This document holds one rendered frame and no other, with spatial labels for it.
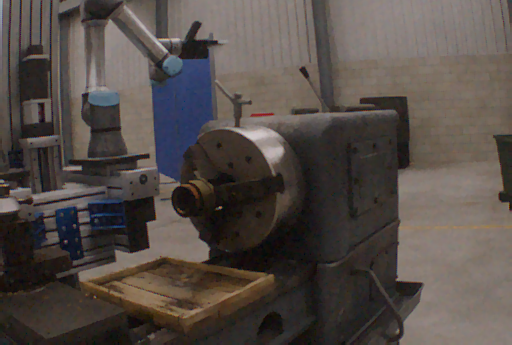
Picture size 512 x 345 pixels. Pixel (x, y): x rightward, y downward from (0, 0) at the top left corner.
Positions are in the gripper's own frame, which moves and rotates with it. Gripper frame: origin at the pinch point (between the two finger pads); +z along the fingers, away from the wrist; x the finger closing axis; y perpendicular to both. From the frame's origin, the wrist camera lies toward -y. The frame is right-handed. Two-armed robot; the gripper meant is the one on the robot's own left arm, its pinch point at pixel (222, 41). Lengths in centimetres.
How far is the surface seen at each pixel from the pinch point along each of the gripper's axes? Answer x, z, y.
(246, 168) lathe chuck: 84, -38, 33
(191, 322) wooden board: 110, -66, 55
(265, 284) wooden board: 101, -44, 56
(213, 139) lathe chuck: 74, -42, 27
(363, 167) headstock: 83, 1, 38
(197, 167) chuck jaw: 77, -48, 33
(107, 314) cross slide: 117, -84, 46
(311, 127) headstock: 85, -20, 25
